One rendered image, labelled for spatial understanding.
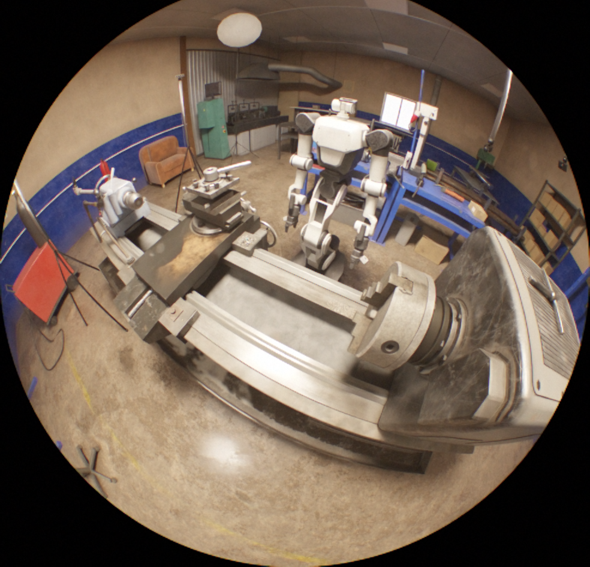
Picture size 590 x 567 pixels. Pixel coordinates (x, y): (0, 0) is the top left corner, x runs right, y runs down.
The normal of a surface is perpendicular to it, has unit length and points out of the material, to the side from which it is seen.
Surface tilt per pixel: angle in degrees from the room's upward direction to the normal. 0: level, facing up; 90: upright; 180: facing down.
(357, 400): 0
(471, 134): 90
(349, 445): 0
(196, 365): 0
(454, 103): 90
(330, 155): 90
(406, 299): 19
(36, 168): 90
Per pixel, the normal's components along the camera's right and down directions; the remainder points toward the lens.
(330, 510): 0.06, -0.62
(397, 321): -0.25, -0.06
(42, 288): 0.99, 0.14
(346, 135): -0.57, 0.61
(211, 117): 0.88, 0.40
